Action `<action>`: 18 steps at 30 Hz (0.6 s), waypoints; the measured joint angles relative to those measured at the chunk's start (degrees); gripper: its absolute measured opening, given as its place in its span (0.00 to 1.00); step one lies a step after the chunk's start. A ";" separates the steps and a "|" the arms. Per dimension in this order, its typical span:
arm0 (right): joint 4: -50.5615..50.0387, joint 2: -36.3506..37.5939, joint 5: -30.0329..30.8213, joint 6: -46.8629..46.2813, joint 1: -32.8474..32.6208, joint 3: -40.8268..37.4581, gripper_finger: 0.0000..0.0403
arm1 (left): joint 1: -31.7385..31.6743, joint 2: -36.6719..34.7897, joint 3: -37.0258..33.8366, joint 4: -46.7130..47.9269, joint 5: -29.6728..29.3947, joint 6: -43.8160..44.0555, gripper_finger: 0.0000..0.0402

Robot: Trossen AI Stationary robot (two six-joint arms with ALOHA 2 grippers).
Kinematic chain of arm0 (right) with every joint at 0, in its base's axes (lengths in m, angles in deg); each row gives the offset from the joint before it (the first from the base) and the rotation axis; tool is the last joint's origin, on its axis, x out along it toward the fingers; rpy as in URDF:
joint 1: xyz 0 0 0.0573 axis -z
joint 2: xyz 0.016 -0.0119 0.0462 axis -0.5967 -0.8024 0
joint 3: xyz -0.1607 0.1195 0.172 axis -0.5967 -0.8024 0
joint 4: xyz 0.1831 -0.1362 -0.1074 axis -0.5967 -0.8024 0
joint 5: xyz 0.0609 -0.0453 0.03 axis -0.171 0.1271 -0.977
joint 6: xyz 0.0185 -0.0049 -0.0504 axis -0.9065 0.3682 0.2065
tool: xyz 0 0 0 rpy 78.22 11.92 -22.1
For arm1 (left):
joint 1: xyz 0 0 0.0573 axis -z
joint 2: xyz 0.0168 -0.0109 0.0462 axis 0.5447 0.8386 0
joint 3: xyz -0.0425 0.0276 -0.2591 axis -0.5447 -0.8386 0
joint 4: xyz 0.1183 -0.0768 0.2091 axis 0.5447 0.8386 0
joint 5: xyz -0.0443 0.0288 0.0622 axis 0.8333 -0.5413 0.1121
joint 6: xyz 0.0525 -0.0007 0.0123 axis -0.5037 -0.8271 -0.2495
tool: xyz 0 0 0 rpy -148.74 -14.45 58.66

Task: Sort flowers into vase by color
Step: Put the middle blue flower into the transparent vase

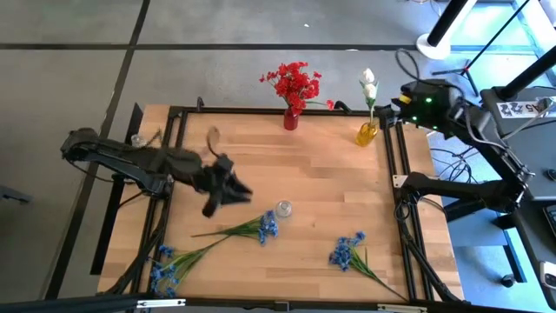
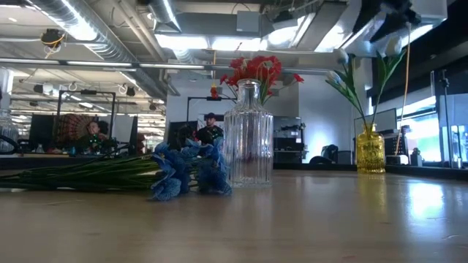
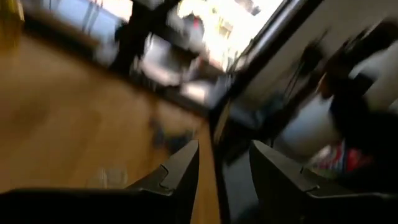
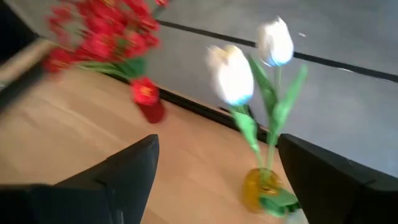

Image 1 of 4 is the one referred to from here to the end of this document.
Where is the black desk leg frame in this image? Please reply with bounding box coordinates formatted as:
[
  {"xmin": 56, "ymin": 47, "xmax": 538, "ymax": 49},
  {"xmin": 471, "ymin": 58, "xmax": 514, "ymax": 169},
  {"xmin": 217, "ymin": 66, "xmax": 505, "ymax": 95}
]
[{"xmin": 442, "ymin": 203, "xmax": 529, "ymax": 283}]

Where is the white round base stand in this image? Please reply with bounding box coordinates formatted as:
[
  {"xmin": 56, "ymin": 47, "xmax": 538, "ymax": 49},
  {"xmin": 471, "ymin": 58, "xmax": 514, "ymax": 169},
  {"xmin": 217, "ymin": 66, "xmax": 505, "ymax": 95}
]
[{"xmin": 415, "ymin": 0, "xmax": 479, "ymax": 61}]

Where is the dark grey floor object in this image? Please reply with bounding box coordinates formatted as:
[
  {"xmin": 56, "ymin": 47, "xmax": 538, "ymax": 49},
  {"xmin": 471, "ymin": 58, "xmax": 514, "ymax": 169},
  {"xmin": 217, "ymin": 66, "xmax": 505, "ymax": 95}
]
[{"xmin": 0, "ymin": 185, "xmax": 32, "ymax": 205}]

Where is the yellow glass vase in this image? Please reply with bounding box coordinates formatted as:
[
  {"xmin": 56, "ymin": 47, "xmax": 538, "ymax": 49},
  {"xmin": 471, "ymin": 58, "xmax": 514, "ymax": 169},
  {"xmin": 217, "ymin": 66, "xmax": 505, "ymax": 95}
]
[{"xmin": 354, "ymin": 121, "xmax": 380, "ymax": 148}]

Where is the black aluminium table frame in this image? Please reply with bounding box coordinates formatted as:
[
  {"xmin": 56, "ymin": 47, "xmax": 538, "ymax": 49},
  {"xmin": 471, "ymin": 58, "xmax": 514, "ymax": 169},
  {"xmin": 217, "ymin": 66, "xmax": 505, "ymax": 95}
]
[{"xmin": 97, "ymin": 96, "xmax": 464, "ymax": 305}]

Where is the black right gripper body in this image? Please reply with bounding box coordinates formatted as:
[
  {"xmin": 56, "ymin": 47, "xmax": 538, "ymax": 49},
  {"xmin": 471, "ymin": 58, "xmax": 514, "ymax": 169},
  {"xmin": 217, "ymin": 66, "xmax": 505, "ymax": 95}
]
[{"xmin": 392, "ymin": 90, "xmax": 417, "ymax": 126}]

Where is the black tripod stand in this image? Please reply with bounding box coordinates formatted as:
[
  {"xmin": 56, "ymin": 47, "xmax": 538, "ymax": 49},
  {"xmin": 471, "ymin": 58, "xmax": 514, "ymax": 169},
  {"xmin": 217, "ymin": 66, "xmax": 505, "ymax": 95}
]
[{"xmin": 432, "ymin": 0, "xmax": 533, "ymax": 97}]

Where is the white artificial tulip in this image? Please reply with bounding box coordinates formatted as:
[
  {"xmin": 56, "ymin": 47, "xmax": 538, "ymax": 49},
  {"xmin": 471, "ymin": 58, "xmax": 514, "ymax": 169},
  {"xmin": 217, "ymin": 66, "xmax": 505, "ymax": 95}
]
[
  {"xmin": 358, "ymin": 67, "xmax": 377, "ymax": 125},
  {"xmin": 362, "ymin": 83, "xmax": 379, "ymax": 125}
]

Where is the white printed sticker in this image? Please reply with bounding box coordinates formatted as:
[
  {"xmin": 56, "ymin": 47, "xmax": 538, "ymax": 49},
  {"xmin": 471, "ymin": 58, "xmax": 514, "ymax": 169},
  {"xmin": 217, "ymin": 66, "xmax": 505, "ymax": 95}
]
[{"xmin": 496, "ymin": 100, "xmax": 545, "ymax": 119}]

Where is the white phone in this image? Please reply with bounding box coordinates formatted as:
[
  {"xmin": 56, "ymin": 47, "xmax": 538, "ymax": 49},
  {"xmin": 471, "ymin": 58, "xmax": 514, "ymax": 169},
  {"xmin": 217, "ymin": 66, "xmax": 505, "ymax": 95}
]
[{"xmin": 539, "ymin": 259, "xmax": 556, "ymax": 291}]

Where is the black mounting beam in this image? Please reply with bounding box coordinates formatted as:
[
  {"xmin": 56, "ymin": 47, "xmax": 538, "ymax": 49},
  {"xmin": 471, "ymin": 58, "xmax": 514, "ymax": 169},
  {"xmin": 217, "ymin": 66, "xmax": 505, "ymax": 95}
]
[{"xmin": 0, "ymin": 294, "xmax": 151, "ymax": 313}]

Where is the blue artificial flower bunch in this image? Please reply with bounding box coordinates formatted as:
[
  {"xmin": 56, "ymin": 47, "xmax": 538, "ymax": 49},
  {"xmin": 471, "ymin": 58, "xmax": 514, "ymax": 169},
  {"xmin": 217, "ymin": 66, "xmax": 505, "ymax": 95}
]
[
  {"xmin": 148, "ymin": 236, "xmax": 231, "ymax": 299},
  {"xmin": 191, "ymin": 210, "xmax": 280, "ymax": 247},
  {"xmin": 328, "ymin": 230, "xmax": 409, "ymax": 302}
]

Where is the silver metal bracket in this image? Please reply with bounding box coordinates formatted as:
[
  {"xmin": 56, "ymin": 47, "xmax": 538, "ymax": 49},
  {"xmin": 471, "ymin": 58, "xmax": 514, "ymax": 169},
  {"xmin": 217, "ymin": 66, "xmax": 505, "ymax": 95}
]
[
  {"xmin": 376, "ymin": 303, "xmax": 427, "ymax": 313},
  {"xmin": 136, "ymin": 297, "xmax": 187, "ymax": 310}
]

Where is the red artificial flower bunch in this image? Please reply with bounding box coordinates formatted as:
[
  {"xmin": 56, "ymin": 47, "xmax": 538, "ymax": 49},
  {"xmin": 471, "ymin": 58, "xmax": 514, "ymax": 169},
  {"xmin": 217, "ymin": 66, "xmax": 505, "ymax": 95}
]
[{"xmin": 259, "ymin": 60, "xmax": 335, "ymax": 117}]

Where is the black desk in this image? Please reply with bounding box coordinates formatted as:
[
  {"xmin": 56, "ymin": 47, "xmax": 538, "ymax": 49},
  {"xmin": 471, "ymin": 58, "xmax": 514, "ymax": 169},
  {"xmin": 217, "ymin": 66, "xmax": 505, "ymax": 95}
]
[{"xmin": 480, "ymin": 85, "xmax": 556, "ymax": 308}]

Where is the red glass vase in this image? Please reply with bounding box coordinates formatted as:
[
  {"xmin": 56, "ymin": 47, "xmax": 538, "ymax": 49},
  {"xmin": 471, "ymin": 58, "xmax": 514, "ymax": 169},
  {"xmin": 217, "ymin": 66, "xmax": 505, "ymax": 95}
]
[{"xmin": 282, "ymin": 107, "xmax": 300, "ymax": 131}]

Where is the black table leg bar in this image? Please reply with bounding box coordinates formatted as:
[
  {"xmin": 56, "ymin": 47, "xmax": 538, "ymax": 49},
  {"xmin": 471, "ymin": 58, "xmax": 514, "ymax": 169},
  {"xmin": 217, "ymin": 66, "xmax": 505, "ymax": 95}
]
[{"xmin": 89, "ymin": 102, "xmax": 144, "ymax": 276}]

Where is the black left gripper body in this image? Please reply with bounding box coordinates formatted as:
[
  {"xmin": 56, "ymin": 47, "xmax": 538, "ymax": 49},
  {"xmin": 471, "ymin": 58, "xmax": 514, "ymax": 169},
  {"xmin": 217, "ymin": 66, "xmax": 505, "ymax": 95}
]
[{"xmin": 190, "ymin": 155, "xmax": 236, "ymax": 218}]

